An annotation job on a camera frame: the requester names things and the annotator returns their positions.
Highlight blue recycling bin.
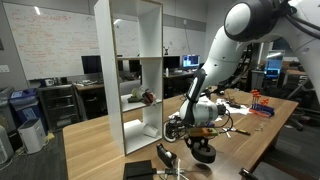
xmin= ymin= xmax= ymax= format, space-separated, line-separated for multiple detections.
xmin=9 ymin=88 xmax=48 ymax=131

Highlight wall whiteboard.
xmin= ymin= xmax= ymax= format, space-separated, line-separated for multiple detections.
xmin=3 ymin=2 xmax=144 ymax=81

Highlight black tape dispenser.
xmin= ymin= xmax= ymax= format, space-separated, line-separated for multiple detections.
xmin=156 ymin=144 xmax=177 ymax=168

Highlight blue hex key holder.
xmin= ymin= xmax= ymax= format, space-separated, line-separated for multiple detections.
xmin=249 ymin=103 xmax=275 ymax=117

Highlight black drawer cabinet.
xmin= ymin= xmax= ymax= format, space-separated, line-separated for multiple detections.
xmin=38 ymin=85 xmax=80 ymax=132

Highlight black tape roll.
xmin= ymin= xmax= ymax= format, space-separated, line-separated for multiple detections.
xmin=191 ymin=144 xmax=216 ymax=163

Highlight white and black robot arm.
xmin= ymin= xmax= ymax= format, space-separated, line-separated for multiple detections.
xmin=180 ymin=0 xmax=320 ymax=126

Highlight metal pliers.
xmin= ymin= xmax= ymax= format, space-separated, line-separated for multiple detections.
xmin=222 ymin=127 xmax=251 ymax=138

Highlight white open shelf unit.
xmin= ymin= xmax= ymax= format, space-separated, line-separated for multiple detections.
xmin=94 ymin=0 xmax=163 ymax=155

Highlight items on middle shelf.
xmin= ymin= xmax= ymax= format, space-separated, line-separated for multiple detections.
xmin=127 ymin=88 xmax=155 ymax=105

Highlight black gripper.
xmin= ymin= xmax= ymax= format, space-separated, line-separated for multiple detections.
xmin=184 ymin=136 xmax=210 ymax=151

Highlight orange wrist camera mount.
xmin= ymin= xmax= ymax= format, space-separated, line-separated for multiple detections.
xmin=189 ymin=128 xmax=219 ymax=137

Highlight dark computer monitor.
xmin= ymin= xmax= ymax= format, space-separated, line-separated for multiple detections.
xmin=81 ymin=56 xmax=102 ymax=74

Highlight black flat box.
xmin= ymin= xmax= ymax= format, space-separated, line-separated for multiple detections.
xmin=123 ymin=160 xmax=156 ymax=180

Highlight white air purifier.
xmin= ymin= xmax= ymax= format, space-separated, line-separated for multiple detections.
xmin=18 ymin=119 xmax=47 ymax=154

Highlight lit computer monitor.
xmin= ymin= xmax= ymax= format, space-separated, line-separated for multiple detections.
xmin=182 ymin=55 xmax=200 ymax=68

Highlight white paper cup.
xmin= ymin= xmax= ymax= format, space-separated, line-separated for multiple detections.
xmin=143 ymin=124 xmax=159 ymax=138

